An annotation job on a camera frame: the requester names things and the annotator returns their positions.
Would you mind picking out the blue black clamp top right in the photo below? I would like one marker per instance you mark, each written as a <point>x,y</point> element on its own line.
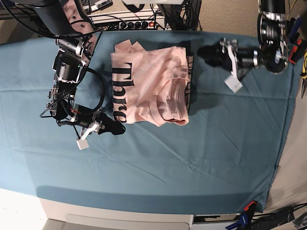
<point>292,27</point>

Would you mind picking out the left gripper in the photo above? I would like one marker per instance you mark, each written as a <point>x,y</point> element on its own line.
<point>229,56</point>

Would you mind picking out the black power strip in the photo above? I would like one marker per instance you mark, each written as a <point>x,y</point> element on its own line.
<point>135,25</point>

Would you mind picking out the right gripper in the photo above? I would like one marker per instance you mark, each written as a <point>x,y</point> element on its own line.
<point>98,123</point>

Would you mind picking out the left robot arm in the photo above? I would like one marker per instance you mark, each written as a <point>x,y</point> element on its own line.
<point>271,53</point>

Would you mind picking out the pink T-shirt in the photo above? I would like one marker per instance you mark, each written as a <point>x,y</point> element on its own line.
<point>151,86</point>

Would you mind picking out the orange black clamp right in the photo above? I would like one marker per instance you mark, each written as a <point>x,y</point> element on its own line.
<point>298,50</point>

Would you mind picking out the orange blue clamp bottom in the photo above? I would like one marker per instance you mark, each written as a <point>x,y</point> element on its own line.
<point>244,218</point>

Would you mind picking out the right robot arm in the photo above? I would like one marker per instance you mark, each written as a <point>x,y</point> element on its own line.
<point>73,32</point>

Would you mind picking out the yellow handled pliers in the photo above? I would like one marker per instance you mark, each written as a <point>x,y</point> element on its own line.
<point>303,75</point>

